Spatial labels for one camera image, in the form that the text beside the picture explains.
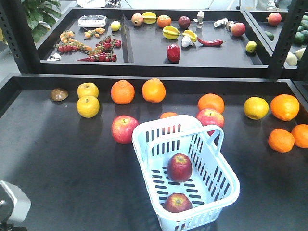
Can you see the orange lower right inner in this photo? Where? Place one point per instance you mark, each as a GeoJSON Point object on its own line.
{"type": "Point", "coordinates": [281, 140]}

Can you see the small orange centre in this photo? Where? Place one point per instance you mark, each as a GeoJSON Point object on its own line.
{"type": "Point", "coordinates": [168, 114]}

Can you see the black wooden produce display table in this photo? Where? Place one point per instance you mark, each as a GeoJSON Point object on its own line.
{"type": "Point", "coordinates": [79, 179]}

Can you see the orange back left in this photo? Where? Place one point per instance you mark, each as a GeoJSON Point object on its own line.
{"type": "Point", "coordinates": [122, 92]}

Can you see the light blue plastic basket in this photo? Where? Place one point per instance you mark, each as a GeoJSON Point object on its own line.
{"type": "Point", "coordinates": [212, 186]}

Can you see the green potted plant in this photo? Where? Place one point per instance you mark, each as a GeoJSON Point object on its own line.
{"type": "Point", "coordinates": [41, 16]}

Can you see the yellow round pear front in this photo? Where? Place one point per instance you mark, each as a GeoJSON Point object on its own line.
{"type": "Point", "coordinates": [88, 106]}

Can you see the yellow round pear rear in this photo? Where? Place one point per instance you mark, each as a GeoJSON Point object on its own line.
{"type": "Point", "coordinates": [87, 89]}

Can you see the red apple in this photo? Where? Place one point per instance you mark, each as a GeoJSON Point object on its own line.
{"type": "Point", "coordinates": [179, 168]}
{"type": "Point", "coordinates": [122, 128]}
{"type": "Point", "coordinates": [177, 202]}
{"type": "Point", "coordinates": [209, 116]}

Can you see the orange behind centre apple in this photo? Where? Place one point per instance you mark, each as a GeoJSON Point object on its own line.
{"type": "Point", "coordinates": [212, 101]}

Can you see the black upper produce tray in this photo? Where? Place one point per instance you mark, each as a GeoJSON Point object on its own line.
{"type": "Point", "coordinates": [246, 51]}

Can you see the red bell pepper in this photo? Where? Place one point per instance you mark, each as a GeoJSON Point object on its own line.
{"type": "Point", "coordinates": [173, 53]}

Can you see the yellow round pear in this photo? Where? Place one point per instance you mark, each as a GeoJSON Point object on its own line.
{"type": "Point", "coordinates": [88, 106]}
{"type": "Point", "coordinates": [87, 89]}

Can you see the large orange far right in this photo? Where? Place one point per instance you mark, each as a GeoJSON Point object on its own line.
{"type": "Point", "coordinates": [285, 107]}

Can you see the red chili pepper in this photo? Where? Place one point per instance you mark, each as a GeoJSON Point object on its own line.
{"type": "Point", "coordinates": [211, 43]}

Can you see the orange lower right outer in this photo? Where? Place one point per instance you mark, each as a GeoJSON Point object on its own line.
{"type": "Point", "coordinates": [300, 134]}

